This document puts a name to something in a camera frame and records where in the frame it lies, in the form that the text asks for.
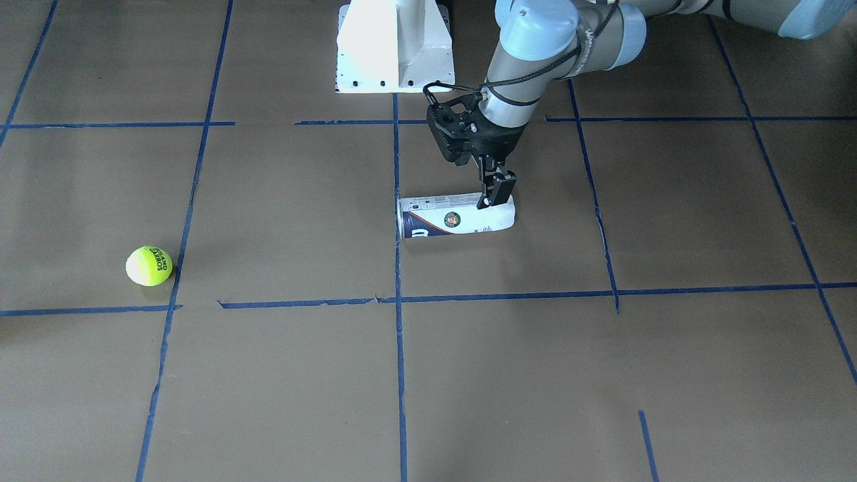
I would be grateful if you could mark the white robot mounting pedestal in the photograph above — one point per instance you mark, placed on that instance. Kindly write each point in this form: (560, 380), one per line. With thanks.
(393, 46)

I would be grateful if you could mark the yellow Roland Garros tennis ball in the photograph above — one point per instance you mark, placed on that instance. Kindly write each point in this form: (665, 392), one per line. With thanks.
(149, 266)

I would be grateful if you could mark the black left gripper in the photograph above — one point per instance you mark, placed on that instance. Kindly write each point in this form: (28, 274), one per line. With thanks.
(503, 139)

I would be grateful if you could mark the clear tennis ball can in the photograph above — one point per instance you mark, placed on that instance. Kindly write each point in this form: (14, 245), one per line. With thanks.
(434, 216)

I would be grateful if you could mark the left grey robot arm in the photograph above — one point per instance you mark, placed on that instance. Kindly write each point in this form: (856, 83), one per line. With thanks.
(541, 41)

